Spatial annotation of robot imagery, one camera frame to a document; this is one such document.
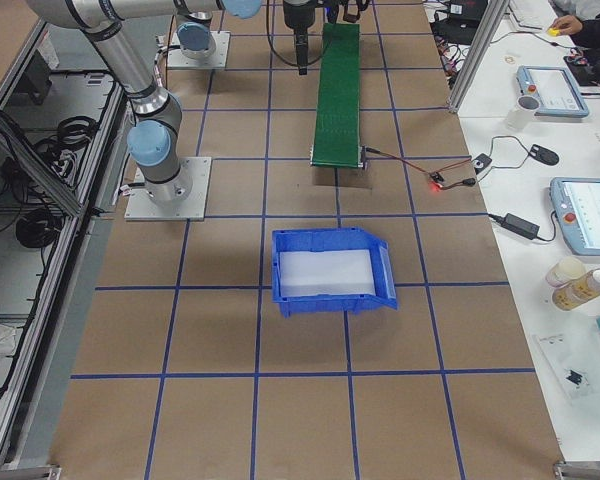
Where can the black mouse device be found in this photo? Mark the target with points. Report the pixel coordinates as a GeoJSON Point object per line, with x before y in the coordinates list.
{"type": "Point", "coordinates": [544, 155]}

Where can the white foam sheet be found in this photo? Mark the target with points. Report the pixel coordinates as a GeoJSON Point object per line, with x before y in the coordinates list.
{"type": "Point", "coordinates": [339, 272]}

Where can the near blue teach pendant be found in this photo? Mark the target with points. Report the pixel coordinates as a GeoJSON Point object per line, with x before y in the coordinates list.
{"type": "Point", "coordinates": [577, 205]}

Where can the blue plastic bin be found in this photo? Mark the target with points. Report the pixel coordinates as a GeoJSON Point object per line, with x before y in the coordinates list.
{"type": "Point", "coordinates": [331, 239]}

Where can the plastic cup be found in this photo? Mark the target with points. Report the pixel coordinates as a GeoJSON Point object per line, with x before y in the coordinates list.
{"type": "Point", "coordinates": [565, 270]}

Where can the white mug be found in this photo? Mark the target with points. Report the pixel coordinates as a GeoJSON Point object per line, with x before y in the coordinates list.
{"type": "Point", "coordinates": [522, 113]}

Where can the black power adapter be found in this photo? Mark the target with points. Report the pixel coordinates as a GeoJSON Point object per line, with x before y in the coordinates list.
{"type": "Point", "coordinates": [516, 225]}

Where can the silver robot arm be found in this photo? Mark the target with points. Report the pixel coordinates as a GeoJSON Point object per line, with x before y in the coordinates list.
{"type": "Point", "coordinates": [152, 142]}
{"type": "Point", "coordinates": [194, 35]}

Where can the yellow drink can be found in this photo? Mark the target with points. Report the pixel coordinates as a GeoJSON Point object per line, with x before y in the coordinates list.
{"type": "Point", "coordinates": [577, 292]}

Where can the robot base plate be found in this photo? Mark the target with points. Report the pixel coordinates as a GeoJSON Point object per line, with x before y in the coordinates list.
{"type": "Point", "coordinates": [215, 57]}
{"type": "Point", "coordinates": [183, 198]}

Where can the far blue teach pendant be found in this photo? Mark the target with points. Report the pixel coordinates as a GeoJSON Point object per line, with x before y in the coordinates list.
{"type": "Point", "coordinates": [555, 89]}

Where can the aluminium frame post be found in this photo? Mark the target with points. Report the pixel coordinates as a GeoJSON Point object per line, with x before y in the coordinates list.
{"type": "Point", "coordinates": [485, 32]}

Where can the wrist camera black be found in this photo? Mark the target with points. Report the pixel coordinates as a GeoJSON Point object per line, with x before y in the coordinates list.
{"type": "Point", "coordinates": [299, 16]}

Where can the green conveyor belt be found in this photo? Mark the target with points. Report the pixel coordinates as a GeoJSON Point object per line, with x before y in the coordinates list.
{"type": "Point", "coordinates": [336, 140]}

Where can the blue teach pendant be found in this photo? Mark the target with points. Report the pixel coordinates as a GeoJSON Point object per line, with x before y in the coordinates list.
{"type": "Point", "coordinates": [555, 89]}
{"type": "Point", "coordinates": [577, 205]}

